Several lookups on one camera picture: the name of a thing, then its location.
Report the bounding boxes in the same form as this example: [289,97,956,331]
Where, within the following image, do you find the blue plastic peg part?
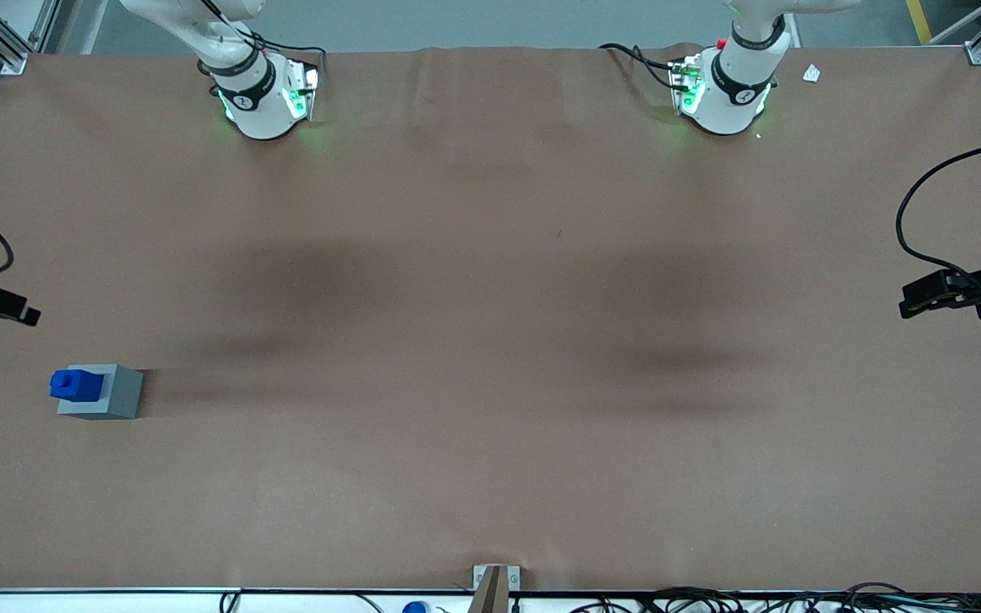
[49,366,106,404]

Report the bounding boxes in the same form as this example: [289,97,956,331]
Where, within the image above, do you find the gray square socket base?
[56,364,145,421]

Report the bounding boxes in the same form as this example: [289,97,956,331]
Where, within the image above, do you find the brown table cover mat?
[0,43,981,594]

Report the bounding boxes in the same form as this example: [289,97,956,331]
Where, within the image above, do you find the tangled black cables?
[571,582,981,613]

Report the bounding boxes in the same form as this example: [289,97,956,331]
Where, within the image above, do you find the black left arm base cable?
[599,43,680,90]

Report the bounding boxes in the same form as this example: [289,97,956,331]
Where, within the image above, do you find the black arm base cable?
[201,0,328,65]
[599,43,680,90]

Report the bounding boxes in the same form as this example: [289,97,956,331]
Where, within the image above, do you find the black right arm base cable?
[201,0,328,65]

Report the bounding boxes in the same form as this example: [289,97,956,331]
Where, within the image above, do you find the gray metal mounting bracket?
[472,564,522,593]

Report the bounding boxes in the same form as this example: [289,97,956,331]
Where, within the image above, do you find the brown camera post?
[467,565,509,613]

